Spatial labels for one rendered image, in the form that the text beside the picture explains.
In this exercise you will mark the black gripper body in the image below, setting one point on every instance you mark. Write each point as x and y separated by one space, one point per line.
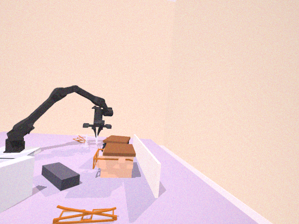
86 125

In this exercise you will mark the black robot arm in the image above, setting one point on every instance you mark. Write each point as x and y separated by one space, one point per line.
15 142

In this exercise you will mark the white flat panel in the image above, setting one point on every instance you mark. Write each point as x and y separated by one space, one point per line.
150 166

